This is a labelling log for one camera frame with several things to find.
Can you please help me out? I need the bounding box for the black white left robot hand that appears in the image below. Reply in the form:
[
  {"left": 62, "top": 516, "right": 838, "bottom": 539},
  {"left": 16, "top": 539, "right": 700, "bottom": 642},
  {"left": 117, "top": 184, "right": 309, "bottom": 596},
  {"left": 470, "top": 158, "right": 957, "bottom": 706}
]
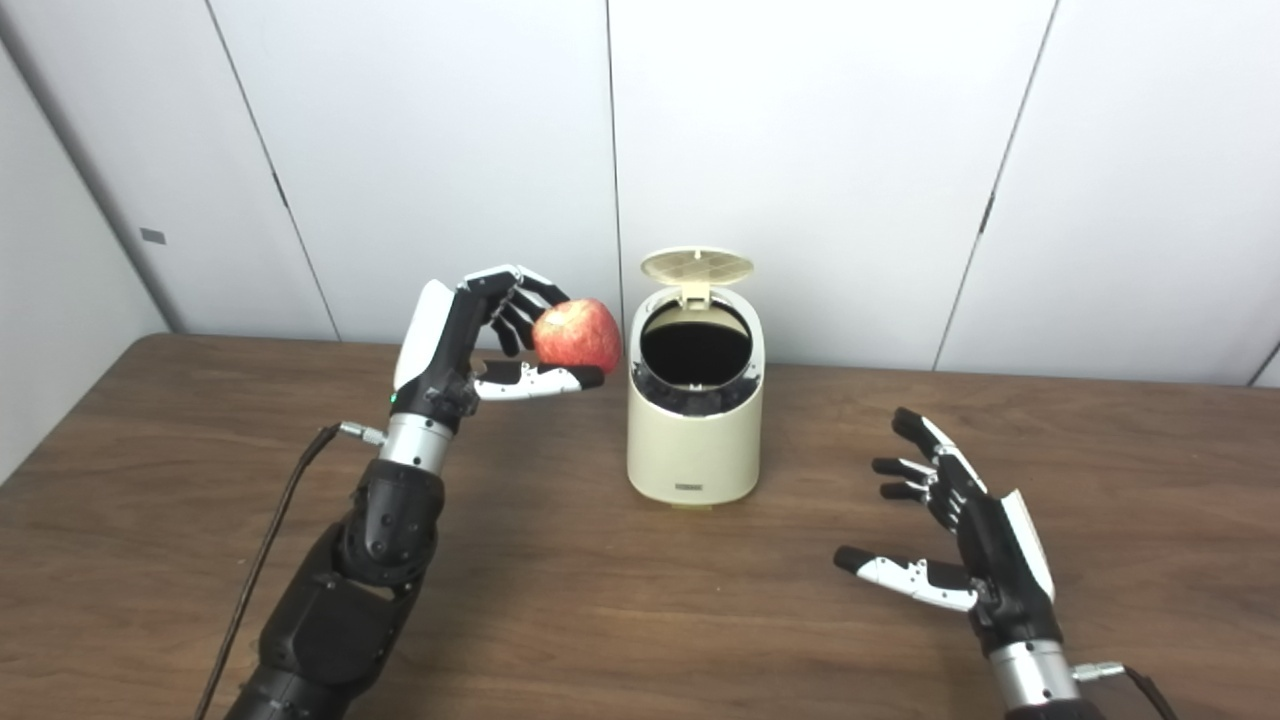
[{"left": 391, "top": 265, "right": 607, "bottom": 433}]

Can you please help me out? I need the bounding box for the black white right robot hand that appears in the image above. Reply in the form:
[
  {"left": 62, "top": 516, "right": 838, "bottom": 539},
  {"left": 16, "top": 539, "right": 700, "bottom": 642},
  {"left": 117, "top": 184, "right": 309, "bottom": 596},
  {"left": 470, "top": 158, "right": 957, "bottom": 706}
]
[{"left": 834, "top": 407, "right": 1064, "bottom": 656}]

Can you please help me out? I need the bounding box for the red apple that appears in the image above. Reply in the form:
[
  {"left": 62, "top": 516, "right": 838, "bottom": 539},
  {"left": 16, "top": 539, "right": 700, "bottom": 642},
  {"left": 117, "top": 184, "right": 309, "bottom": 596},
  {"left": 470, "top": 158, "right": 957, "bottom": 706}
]
[{"left": 532, "top": 298, "right": 623, "bottom": 375}]

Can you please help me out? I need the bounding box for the cream round bin lid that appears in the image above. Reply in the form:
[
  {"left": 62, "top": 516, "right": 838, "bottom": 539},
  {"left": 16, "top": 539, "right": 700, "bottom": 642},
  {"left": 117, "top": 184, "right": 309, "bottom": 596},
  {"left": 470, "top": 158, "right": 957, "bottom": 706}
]
[{"left": 640, "top": 247, "right": 755, "bottom": 306}]

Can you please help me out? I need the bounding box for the cream-colored bin body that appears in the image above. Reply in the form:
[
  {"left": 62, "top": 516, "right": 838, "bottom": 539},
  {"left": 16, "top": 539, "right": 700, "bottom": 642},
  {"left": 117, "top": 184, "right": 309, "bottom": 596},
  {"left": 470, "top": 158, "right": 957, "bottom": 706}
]
[{"left": 626, "top": 285, "right": 766, "bottom": 511}]

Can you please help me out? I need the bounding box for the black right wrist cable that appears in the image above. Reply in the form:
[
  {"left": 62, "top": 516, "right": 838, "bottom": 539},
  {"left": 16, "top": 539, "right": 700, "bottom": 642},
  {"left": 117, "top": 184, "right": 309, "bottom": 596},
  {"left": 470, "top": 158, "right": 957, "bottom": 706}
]
[{"left": 1072, "top": 661, "right": 1181, "bottom": 720}]

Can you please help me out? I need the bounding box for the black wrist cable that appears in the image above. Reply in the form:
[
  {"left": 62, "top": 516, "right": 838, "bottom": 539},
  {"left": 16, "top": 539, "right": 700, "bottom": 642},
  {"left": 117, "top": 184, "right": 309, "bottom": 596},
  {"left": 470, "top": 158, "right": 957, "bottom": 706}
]
[
  {"left": 1072, "top": 661, "right": 1181, "bottom": 720},
  {"left": 193, "top": 421, "right": 386, "bottom": 720}
]

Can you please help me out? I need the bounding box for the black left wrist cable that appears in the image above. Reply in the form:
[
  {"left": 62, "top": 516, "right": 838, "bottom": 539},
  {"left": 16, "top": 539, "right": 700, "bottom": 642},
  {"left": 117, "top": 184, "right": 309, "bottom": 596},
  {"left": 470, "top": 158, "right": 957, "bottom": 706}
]
[{"left": 193, "top": 421, "right": 386, "bottom": 720}]

